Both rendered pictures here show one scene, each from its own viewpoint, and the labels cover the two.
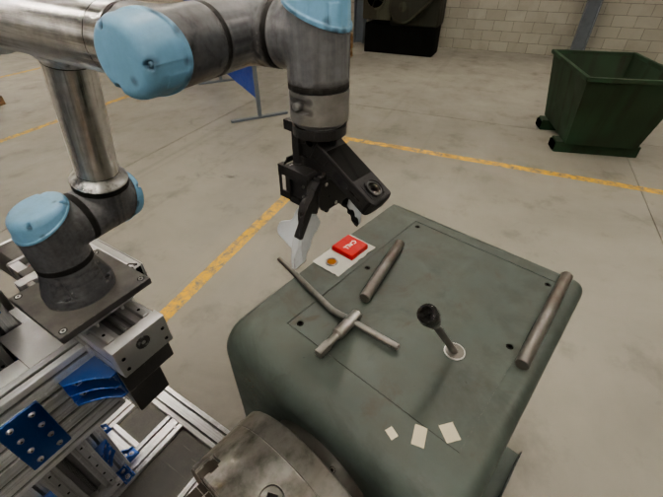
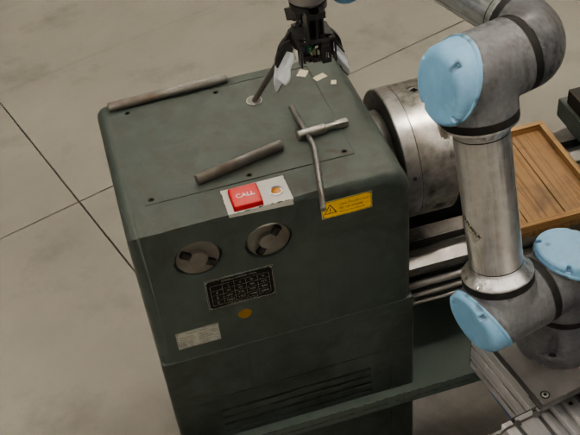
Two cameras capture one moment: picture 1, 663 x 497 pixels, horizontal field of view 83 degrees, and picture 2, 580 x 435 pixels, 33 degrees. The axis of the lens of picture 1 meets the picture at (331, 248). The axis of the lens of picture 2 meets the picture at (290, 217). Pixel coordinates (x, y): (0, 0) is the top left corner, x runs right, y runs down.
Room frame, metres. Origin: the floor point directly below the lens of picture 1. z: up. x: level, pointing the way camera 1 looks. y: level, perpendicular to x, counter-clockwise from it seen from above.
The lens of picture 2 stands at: (1.79, 0.90, 2.55)
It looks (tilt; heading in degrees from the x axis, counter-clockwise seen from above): 43 degrees down; 217
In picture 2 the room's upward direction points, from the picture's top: 7 degrees counter-clockwise
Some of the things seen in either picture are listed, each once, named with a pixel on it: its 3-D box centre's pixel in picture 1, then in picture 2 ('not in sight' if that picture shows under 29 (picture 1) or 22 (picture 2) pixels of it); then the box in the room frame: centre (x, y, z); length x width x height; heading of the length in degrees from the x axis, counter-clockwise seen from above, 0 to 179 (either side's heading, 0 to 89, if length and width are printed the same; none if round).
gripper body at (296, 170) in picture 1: (316, 163); (311, 28); (0.49, 0.02, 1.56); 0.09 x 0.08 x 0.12; 49
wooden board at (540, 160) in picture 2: not in sight; (520, 179); (-0.03, 0.28, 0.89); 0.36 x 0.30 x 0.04; 48
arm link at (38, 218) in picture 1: (51, 230); (563, 274); (0.65, 0.60, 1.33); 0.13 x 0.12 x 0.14; 152
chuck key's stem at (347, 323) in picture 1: (338, 332); (322, 129); (0.42, -0.01, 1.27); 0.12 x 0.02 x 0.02; 142
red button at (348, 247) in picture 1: (349, 248); (245, 198); (0.67, -0.04, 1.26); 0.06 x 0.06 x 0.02; 48
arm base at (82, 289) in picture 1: (72, 272); (559, 318); (0.64, 0.60, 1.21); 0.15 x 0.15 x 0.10
